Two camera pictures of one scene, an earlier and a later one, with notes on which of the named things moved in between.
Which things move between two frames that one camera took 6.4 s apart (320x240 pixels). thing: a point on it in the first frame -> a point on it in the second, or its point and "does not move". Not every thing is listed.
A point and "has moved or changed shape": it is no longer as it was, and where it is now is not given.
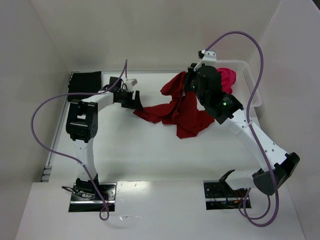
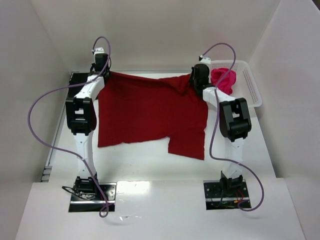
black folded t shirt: (84, 82) does not move
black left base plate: (79, 203) does not move
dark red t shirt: (183, 111) has moved or changed shape
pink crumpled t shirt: (228, 78) does not move
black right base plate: (219, 197) does not move
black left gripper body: (135, 99) -> (104, 73)
